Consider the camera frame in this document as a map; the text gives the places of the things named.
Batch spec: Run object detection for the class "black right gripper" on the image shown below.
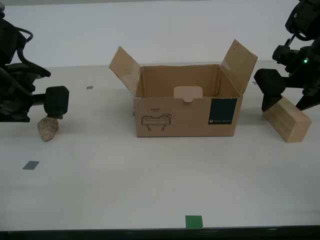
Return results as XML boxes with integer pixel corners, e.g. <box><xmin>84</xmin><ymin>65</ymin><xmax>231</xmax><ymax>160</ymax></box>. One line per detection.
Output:
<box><xmin>253</xmin><ymin>37</ymin><xmax>320</xmax><ymax>113</ymax></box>

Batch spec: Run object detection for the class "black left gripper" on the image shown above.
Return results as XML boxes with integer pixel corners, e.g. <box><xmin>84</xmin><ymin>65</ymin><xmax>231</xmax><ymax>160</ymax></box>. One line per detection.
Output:
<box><xmin>0</xmin><ymin>63</ymin><xmax>70</xmax><ymax>123</ymax></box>

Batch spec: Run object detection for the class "pinkish speckled granite rock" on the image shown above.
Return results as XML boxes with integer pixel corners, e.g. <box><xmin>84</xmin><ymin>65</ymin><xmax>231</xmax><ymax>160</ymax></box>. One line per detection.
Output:
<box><xmin>37</xmin><ymin>116</ymin><xmax>60</xmax><ymax>143</ymax></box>

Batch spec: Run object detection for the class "light wooden block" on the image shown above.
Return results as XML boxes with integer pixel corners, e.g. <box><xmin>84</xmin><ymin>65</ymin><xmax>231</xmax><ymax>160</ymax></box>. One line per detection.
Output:
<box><xmin>262</xmin><ymin>96</ymin><xmax>313</xmax><ymax>144</ymax></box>

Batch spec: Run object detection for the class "open brown cardboard box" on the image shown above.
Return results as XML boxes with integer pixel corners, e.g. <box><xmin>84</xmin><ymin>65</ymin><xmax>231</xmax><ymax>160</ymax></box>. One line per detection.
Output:
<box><xmin>108</xmin><ymin>39</ymin><xmax>259</xmax><ymax>139</ymax></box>

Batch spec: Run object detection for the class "green tape square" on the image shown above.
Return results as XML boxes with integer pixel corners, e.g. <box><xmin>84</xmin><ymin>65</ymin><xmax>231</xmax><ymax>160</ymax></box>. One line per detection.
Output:
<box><xmin>185</xmin><ymin>215</ymin><xmax>204</xmax><ymax>229</ymax></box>

